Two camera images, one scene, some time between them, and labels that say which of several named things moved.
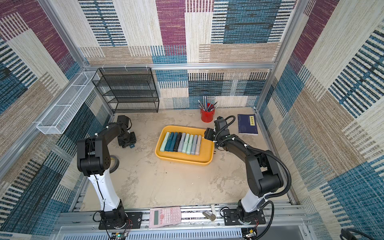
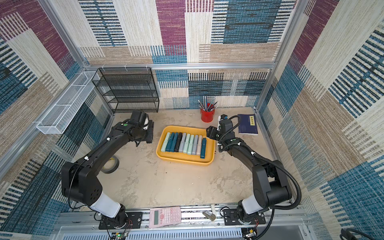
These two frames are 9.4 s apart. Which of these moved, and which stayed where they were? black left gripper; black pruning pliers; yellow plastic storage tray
Moved: black left gripper
Stayed: black pruning pliers; yellow plastic storage tray
